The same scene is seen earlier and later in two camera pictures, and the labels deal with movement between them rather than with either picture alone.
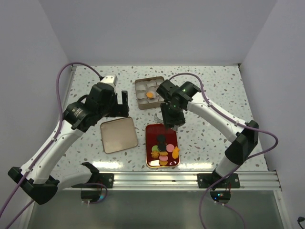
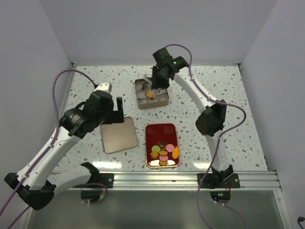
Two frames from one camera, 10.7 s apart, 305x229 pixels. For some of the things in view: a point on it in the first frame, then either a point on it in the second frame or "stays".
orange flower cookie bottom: [163, 162] stays
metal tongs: [158, 120] → [149, 81]
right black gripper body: [172, 114] → [159, 80]
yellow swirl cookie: [155, 154] stays
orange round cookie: [149, 95] stays
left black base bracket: [106, 179] stays
